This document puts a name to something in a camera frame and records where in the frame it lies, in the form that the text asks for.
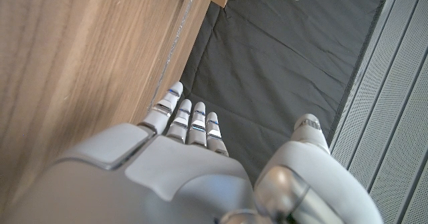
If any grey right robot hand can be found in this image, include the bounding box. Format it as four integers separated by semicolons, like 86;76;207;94
0;80;385;224

